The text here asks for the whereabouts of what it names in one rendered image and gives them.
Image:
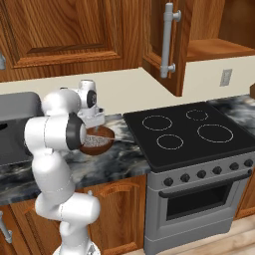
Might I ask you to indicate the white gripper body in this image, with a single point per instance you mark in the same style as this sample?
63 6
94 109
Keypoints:
91 117

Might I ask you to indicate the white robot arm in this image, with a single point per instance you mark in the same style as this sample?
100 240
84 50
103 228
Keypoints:
50 156

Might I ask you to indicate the brown bowl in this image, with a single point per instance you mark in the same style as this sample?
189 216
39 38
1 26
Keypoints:
96 151

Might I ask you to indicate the closed wooden cabinet door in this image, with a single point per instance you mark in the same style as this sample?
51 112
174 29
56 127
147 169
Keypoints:
66 30

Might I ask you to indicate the wooden base cabinet door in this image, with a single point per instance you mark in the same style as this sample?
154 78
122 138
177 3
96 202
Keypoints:
119 215

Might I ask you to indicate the open wooden cabinet door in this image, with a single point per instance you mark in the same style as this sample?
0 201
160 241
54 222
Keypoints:
179 43

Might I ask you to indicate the wooden cabinet shelf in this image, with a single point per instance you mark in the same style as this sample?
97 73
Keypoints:
215 48

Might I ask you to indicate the narrow wooden base cabinet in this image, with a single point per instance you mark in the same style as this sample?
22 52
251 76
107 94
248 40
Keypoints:
246 201

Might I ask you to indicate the black hob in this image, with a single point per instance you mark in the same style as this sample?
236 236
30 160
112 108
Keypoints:
189 132

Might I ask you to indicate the black oven knob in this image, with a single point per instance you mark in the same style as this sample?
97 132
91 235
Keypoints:
248 162
201 174
168 181
234 166
185 177
217 170

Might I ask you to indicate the grey oven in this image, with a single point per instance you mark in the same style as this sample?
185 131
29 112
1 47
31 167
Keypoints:
156 215

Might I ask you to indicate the grey oven door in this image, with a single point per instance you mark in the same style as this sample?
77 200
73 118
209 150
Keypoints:
199 212

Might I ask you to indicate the brown object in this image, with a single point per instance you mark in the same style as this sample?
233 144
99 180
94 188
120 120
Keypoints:
252 90

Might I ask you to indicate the grey wall outlet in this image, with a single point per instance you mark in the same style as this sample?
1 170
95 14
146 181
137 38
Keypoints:
226 77

